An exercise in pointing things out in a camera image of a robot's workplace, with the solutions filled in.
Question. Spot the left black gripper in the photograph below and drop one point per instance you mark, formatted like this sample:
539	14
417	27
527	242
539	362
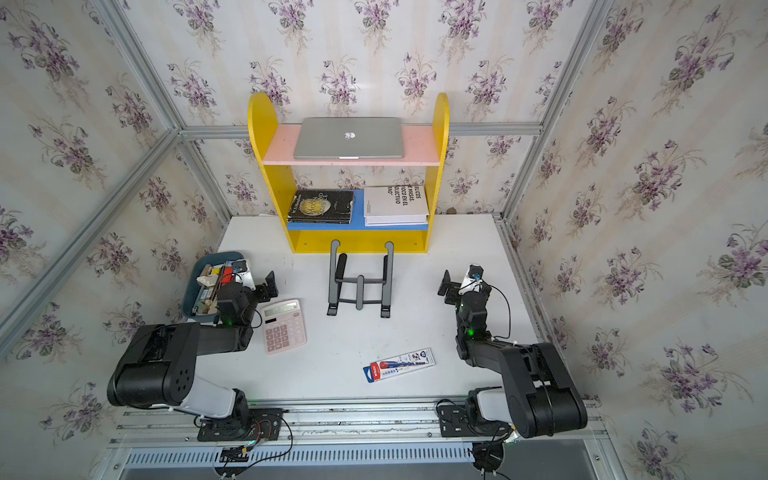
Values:
263	291

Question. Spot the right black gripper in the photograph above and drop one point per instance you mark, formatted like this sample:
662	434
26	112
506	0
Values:
453	291

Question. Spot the silver laptop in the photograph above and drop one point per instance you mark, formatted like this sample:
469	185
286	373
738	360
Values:
350	138

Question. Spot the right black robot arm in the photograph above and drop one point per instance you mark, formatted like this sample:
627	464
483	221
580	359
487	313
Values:
538	397

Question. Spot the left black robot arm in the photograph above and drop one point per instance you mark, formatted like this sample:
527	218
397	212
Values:
158	368

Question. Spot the grey laptop stand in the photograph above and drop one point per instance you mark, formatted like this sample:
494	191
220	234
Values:
338	279

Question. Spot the pink calculator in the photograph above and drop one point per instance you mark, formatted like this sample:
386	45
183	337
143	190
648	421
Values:
283	326

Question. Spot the teal tray of stationery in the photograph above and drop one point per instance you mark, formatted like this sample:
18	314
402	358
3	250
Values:
196	292

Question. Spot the blue red packaged tool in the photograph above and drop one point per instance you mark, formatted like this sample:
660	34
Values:
383	369

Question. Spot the black book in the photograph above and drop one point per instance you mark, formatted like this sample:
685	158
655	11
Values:
321	206

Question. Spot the yellow pink shelf unit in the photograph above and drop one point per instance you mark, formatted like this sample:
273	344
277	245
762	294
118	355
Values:
425	152

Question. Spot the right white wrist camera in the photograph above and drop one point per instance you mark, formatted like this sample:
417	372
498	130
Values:
473	280

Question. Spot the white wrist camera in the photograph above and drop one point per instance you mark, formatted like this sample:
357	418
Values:
473	280
242	272

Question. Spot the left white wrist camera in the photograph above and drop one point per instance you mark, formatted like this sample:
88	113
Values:
242	272

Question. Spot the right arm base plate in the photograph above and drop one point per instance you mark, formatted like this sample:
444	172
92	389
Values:
454	421

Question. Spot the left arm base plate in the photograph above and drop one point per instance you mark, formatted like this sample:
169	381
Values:
259	424

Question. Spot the aluminium front rail frame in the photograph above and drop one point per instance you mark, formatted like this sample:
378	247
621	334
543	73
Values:
352	439

